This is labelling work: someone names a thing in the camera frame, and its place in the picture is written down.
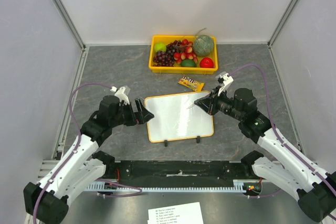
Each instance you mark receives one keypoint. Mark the green apple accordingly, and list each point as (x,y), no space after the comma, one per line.
(159,47)

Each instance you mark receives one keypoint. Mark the yellow plastic tray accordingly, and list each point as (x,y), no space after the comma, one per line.
(177,68)

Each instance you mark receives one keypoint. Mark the yellow framed whiteboard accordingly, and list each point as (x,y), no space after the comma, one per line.
(173,121)

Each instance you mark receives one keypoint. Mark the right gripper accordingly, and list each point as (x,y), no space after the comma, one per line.
(212,102)

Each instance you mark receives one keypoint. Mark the dark purple grape bunch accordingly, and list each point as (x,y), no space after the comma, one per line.
(164,59)

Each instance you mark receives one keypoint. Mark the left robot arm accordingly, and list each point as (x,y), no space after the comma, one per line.
(49,199)

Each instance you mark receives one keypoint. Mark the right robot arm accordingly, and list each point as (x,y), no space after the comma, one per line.
(310,185)

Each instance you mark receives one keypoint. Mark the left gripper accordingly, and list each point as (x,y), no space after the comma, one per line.
(132,120)

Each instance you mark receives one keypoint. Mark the green netted melon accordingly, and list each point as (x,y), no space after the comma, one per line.
(203,44)

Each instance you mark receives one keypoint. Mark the yellow candy packet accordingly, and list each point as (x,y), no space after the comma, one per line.
(190,83)

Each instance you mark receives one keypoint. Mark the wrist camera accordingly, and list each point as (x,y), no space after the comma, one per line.
(121,93)
(225,80)

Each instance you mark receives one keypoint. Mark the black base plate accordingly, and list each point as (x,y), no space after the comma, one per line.
(178,174)

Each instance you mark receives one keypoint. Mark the red grape bunch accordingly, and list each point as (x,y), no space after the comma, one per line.
(183,49)

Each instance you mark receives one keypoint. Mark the grey slotted cable duct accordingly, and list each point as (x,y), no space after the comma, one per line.
(104,187)

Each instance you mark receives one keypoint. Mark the red tomato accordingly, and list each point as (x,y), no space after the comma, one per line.
(206,63)

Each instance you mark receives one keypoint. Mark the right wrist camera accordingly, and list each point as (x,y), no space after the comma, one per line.
(225,80)

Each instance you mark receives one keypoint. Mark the green avocado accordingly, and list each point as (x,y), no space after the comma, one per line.
(189,63)

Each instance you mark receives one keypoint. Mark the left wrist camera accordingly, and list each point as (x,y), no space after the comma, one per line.
(121,93)

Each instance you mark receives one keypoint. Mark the white printed paper sheet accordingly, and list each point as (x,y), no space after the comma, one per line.
(186,213)

